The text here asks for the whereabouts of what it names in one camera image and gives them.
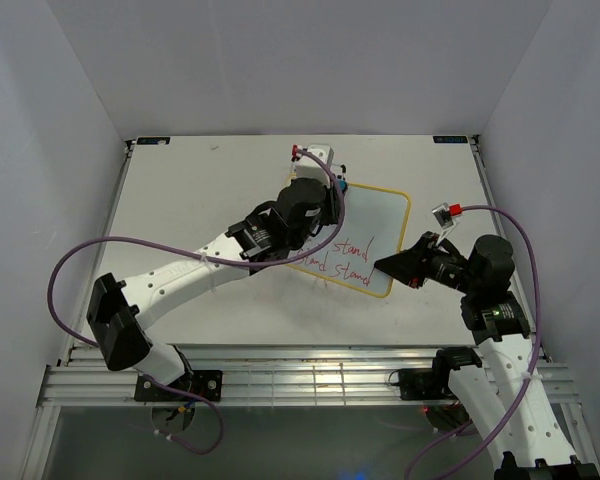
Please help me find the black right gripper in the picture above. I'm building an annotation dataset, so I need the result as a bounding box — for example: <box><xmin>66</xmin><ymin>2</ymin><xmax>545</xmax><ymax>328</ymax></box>
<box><xmin>373</xmin><ymin>230</ymin><xmax>480</xmax><ymax>295</ymax></box>

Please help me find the yellow framed whiteboard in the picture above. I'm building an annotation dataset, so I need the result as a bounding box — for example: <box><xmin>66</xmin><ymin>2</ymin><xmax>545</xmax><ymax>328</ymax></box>
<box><xmin>291</xmin><ymin>183</ymin><xmax>411</xmax><ymax>298</ymax></box>

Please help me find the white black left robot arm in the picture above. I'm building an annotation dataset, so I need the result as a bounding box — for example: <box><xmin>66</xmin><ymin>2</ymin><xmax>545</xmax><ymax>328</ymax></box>
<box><xmin>86</xmin><ymin>177</ymin><xmax>342</xmax><ymax>400</ymax></box>

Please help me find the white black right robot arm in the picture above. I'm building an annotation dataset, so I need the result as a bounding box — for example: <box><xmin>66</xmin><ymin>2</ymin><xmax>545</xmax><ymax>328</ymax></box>
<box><xmin>374</xmin><ymin>232</ymin><xmax>600</xmax><ymax>479</ymax></box>

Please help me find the blue right table label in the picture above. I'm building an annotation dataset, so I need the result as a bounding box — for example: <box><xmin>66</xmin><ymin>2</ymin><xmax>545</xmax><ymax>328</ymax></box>
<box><xmin>432</xmin><ymin>135</ymin><xmax>468</xmax><ymax>144</ymax></box>

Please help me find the blue table label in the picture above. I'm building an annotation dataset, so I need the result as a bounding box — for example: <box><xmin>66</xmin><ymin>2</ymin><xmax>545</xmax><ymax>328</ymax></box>
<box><xmin>136</xmin><ymin>137</ymin><xmax>171</xmax><ymax>146</ymax></box>
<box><xmin>432</xmin><ymin>135</ymin><xmax>468</xmax><ymax>144</ymax></box>

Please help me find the blue left table label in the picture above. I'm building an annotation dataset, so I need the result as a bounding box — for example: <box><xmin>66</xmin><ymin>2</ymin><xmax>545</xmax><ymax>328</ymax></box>
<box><xmin>136</xmin><ymin>137</ymin><xmax>171</xmax><ymax>146</ymax></box>

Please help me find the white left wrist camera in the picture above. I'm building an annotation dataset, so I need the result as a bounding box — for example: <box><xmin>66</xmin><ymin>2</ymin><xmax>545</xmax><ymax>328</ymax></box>
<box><xmin>291</xmin><ymin>144</ymin><xmax>334</xmax><ymax>186</ymax></box>

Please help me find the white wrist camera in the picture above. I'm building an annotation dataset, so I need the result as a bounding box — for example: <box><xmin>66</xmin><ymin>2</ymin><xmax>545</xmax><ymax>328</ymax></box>
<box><xmin>291</xmin><ymin>144</ymin><xmax>334</xmax><ymax>186</ymax></box>
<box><xmin>431</xmin><ymin>203</ymin><xmax>463</xmax><ymax>230</ymax></box>

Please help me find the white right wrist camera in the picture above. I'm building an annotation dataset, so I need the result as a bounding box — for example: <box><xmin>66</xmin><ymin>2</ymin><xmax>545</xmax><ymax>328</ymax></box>
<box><xmin>431</xmin><ymin>203</ymin><xmax>463</xmax><ymax>230</ymax></box>

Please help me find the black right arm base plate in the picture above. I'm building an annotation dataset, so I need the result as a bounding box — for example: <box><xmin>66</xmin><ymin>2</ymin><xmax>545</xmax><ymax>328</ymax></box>
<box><xmin>388</xmin><ymin>368</ymin><xmax>455</xmax><ymax>401</ymax></box>

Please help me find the aluminium frame rail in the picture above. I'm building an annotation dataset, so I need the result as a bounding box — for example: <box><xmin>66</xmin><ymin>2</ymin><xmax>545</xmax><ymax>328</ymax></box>
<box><xmin>35</xmin><ymin>344</ymin><xmax>581</xmax><ymax>407</ymax></box>

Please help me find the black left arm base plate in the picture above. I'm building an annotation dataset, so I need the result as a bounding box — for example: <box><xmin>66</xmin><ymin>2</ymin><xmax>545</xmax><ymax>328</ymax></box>
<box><xmin>133</xmin><ymin>370</ymin><xmax>223</xmax><ymax>403</ymax></box>

